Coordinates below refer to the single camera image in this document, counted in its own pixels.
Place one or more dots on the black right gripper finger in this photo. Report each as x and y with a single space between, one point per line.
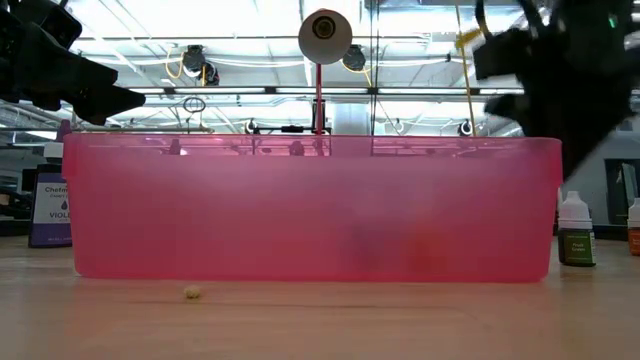
502 55
512 109

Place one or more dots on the dark computer monitor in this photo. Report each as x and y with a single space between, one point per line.
620 192

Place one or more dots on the small beige crumb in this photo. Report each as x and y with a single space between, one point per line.
192 292

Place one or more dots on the red desk lamp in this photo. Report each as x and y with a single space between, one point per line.
325 36

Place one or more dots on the small orange food coloring bottle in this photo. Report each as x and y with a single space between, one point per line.
635 235

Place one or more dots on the thin black vertical pole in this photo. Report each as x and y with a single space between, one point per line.
373 75

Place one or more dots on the large violet food coloring bottle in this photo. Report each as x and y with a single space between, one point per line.
47 210

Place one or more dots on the small green food coloring bottle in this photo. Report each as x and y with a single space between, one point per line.
576 245

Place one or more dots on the long ceiling light strip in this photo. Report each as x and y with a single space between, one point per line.
225 91

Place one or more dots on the yellow tape tag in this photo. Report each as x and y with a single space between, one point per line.
467 37

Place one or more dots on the red translucent plastic bin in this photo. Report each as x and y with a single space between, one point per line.
310 215

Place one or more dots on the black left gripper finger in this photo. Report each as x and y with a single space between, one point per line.
105 105
55 75

